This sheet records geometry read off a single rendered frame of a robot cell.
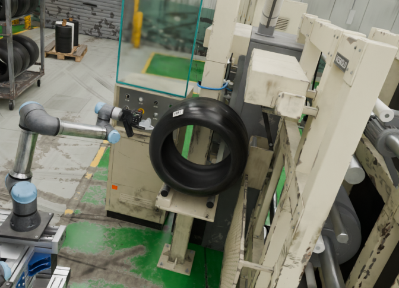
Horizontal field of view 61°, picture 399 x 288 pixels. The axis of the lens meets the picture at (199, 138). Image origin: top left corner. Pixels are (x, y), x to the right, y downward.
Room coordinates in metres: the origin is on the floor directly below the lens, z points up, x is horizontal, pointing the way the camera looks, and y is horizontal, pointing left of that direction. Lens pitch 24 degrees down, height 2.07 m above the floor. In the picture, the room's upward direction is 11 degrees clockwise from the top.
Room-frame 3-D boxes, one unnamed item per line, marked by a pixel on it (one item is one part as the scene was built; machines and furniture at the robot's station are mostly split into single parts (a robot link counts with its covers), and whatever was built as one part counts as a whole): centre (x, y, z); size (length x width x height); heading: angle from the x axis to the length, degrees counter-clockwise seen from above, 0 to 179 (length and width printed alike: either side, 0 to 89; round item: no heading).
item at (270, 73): (1.70, -0.30, 1.71); 0.61 x 0.25 x 0.15; 176
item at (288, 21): (5.85, -0.65, 1.05); 1.61 x 0.73 x 2.10; 6
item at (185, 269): (2.11, -0.01, 0.02); 0.27 x 0.27 x 0.04; 86
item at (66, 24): (7.74, 3.45, 0.38); 1.20 x 0.80 x 0.76; 14
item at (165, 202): (1.86, 0.13, 0.84); 0.36 x 0.09 x 0.06; 176
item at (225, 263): (1.60, -0.32, 0.65); 0.90 x 0.02 x 0.70; 176
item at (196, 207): (1.85, -0.01, 0.80); 0.37 x 0.36 x 0.02; 86
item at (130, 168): (2.61, 0.42, 0.63); 0.56 x 0.41 x 1.27; 86
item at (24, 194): (1.43, 0.85, 0.88); 0.13 x 0.12 x 0.14; 42
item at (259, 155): (2.04, -0.41, 1.05); 0.20 x 0.15 x 0.30; 176
